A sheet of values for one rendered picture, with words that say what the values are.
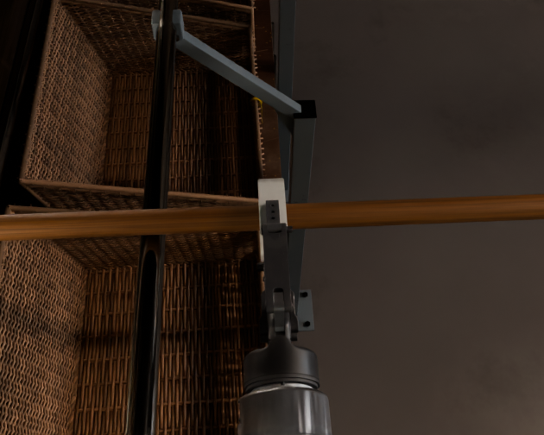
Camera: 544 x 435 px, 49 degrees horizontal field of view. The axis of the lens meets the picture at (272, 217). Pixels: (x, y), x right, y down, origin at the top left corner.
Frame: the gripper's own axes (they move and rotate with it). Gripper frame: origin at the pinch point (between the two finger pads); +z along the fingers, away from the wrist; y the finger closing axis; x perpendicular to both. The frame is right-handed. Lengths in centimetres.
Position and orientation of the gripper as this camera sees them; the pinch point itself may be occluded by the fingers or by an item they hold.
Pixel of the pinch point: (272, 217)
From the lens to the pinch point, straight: 69.5
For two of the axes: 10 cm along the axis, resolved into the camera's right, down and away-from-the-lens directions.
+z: -0.5, -8.5, 5.2
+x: 10.0, -0.4, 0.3
